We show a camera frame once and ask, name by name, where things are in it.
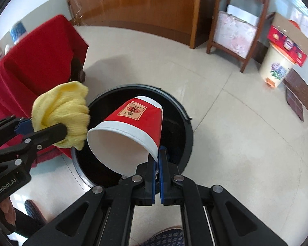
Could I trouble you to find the yellow knitted cloth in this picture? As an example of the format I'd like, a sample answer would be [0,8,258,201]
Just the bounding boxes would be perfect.
[31,81,90,150]

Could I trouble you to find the red paper cup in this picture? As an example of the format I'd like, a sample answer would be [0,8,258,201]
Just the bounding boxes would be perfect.
[87,96,163,177]

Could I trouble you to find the black trash bin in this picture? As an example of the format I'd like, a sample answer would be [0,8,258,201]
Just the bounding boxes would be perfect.
[71,84,194,188]

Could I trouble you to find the person left hand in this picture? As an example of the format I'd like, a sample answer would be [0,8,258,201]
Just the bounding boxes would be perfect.
[0,197,16,226]

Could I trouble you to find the red tablecloth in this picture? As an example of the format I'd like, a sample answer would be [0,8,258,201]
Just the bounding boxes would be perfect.
[0,15,88,167]

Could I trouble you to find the brown floor tile sample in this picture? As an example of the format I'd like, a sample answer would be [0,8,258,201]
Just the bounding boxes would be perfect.
[285,87,304,122]

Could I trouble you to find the cream floral pedal bin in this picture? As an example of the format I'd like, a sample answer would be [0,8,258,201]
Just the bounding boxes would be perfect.
[259,42,295,88]

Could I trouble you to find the red cardboard gift box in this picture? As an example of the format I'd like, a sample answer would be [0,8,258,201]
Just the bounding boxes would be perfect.
[267,12,308,67]

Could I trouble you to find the wooden sideboard cabinet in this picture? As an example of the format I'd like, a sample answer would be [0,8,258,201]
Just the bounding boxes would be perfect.
[67,0,215,49]

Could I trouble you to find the dark wooden side stand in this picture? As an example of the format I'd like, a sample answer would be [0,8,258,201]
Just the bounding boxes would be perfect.
[206,0,269,72]

